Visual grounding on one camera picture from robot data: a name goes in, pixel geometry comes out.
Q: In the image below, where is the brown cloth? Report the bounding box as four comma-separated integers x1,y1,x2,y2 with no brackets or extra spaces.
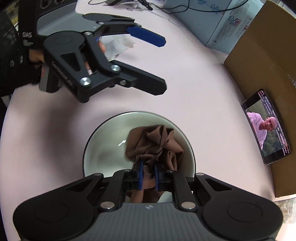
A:
125,125,184,203

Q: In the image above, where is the white bowl dark outside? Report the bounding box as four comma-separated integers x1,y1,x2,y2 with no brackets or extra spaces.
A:
82,111,197,204

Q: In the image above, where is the left hand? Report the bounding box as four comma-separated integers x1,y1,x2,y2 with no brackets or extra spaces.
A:
29,41,106,70

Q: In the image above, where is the white tissue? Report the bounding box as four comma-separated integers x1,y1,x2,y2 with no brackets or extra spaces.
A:
99,35,135,61

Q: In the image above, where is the white printed carton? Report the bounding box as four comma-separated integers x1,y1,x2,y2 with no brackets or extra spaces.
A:
164,1,263,54

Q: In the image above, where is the black smartphone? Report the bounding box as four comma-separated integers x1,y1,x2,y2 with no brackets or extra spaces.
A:
242,89,290,165

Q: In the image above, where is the brown cardboard box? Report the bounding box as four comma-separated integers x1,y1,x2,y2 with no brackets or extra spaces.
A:
224,1,295,198

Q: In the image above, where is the black cable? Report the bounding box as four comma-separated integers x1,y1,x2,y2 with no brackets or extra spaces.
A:
87,0,250,17

